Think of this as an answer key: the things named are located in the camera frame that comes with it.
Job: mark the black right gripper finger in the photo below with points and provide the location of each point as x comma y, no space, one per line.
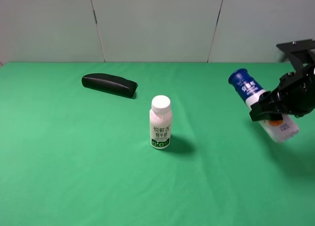
268,97
260,112

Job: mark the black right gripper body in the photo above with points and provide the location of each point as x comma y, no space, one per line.
295,94

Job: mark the blue capped yogurt drink bottle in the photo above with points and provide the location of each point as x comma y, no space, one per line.
279,130

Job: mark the white milk bottle green label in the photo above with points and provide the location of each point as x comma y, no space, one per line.
160,118

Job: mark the black glasses case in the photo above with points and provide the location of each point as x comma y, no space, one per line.
110,84

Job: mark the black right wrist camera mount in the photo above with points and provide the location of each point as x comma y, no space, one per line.
299,53

